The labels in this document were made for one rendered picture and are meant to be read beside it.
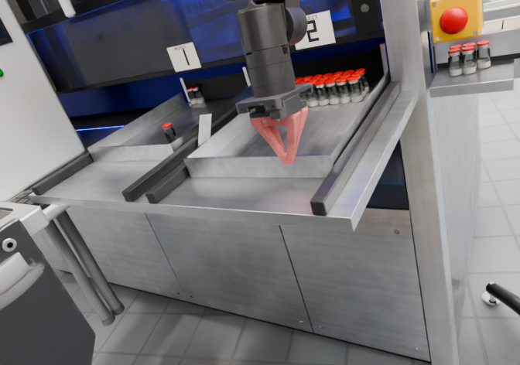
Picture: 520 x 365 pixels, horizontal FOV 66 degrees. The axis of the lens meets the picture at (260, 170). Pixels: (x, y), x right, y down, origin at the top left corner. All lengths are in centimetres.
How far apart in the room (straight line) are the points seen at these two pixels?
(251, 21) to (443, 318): 89
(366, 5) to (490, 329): 108
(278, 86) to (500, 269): 132
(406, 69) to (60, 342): 67
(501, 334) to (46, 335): 133
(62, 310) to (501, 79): 71
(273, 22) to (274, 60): 4
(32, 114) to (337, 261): 95
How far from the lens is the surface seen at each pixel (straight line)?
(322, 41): 82
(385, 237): 101
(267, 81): 50
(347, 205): 48
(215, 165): 64
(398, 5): 77
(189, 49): 99
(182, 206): 60
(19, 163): 129
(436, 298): 111
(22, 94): 131
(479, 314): 154
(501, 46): 88
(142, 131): 106
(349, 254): 108
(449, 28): 73
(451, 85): 80
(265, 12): 50
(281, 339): 154
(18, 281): 33
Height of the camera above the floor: 115
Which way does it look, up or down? 25 degrees down
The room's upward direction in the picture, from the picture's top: 18 degrees counter-clockwise
